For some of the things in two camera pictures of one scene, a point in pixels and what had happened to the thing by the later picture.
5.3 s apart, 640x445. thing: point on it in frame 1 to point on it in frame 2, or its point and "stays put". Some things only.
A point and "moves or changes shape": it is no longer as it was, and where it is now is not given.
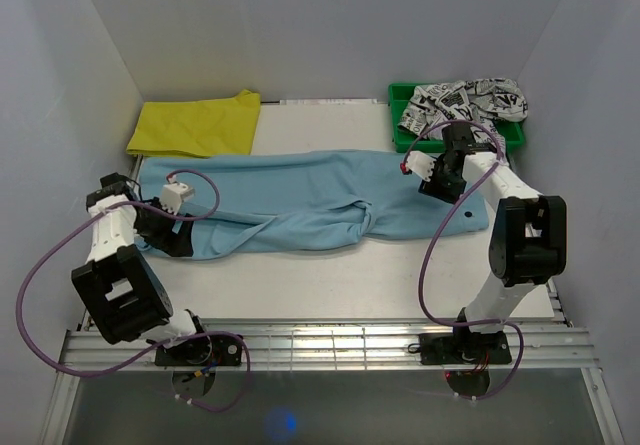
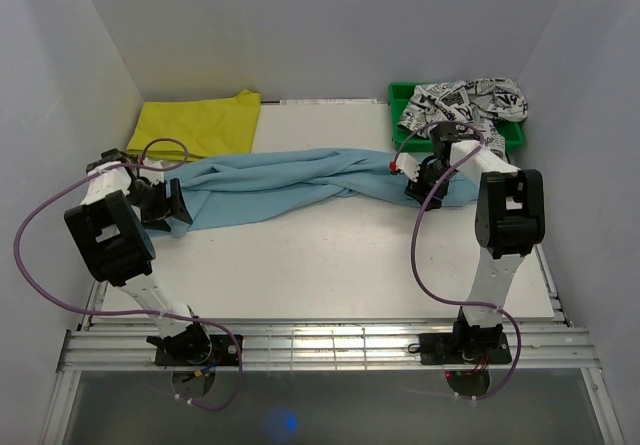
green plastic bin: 399,97 stays put
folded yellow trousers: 197,128 stays put
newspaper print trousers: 480,103 stays put
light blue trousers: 265,200 moves or changes shape
